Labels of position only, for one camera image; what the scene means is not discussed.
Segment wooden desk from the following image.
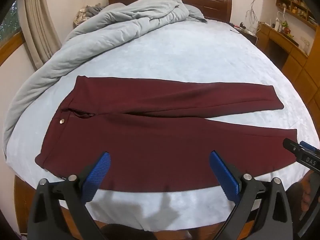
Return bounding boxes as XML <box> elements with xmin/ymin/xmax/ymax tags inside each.
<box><xmin>256</xmin><ymin>21</ymin><xmax>320</xmax><ymax>137</ymax></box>

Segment light blue bed mattress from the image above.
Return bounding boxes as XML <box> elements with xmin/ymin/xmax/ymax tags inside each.
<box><xmin>4</xmin><ymin>17</ymin><xmax>318</xmax><ymax>232</ymax></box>

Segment colourful toy figure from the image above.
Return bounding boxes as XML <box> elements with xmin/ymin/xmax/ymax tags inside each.
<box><xmin>280</xmin><ymin>20</ymin><xmax>292</xmax><ymax>35</ymax></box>

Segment white hanging cables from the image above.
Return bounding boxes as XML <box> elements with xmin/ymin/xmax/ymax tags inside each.
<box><xmin>246</xmin><ymin>0</ymin><xmax>261</xmax><ymax>29</ymax></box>

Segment dark grey cloth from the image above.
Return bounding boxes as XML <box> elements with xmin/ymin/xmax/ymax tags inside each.
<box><xmin>85</xmin><ymin>4</ymin><xmax>108</xmax><ymax>16</ymax></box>

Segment dark wooden headboard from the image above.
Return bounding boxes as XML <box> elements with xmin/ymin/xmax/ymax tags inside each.
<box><xmin>108</xmin><ymin>0</ymin><xmax>233</xmax><ymax>23</ymax></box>

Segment patterned pillow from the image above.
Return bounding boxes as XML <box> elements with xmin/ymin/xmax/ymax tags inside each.
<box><xmin>73</xmin><ymin>6</ymin><xmax>88</xmax><ymax>27</ymax></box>

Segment grey comforter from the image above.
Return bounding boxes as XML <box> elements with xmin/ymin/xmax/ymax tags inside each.
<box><xmin>2</xmin><ymin>0</ymin><xmax>208</xmax><ymax>160</ymax></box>

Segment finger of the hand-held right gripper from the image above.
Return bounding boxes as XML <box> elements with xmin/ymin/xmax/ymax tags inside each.
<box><xmin>299</xmin><ymin>141</ymin><xmax>317</xmax><ymax>152</ymax></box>
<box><xmin>283</xmin><ymin>138</ymin><xmax>302</xmax><ymax>155</ymax></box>

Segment beige curtain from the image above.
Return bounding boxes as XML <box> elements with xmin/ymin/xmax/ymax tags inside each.
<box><xmin>24</xmin><ymin>0</ymin><xmax>63</xmax><ymax>71</ymax></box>

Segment wooden bed frame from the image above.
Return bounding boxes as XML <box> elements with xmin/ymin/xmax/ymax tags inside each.
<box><xmin>14</xmin><ymin>175</ymin><xmax>263</xmax><ymax>240</ymax></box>

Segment wooden wall shelf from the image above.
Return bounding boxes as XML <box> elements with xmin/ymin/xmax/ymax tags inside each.
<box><xmin>275</xmin><ymin>0</ymin><xmax>318</xmax><ymax>32</ymax></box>

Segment power strip with plugs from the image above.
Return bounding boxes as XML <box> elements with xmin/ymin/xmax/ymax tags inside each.
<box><xmin>229</xmin><ymin>22</ymin><xmax>258</xmax><ymax>35</ymax></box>

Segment maroon pants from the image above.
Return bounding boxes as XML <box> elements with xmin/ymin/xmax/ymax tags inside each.
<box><xmin>34</xmin><ymin>75</ymin><xmax>299</xmax><ymax>193</ymax></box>

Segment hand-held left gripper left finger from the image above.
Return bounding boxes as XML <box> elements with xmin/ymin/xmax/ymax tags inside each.
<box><xmin>27</xmin><ymin>152</ymin><xmax>112</xmax><ymax>240</ymax></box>

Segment person's right hand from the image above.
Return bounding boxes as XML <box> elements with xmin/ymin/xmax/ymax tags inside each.
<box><xmin>299</xmin><ymin>175</ymin><xmax>316</xmax><ymax>205</ymax></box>

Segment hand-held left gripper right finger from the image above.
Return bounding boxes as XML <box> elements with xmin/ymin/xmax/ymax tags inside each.
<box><xmin>209</xmin><ymin>150</ymin><xmax>293</xmax><ymax>240</ymax></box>

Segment wooden framed window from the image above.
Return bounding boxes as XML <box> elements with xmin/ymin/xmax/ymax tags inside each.
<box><xmin>0</xmin><ymin>0</ymin><xmax>25</xmax><ymax>64</ymax></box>

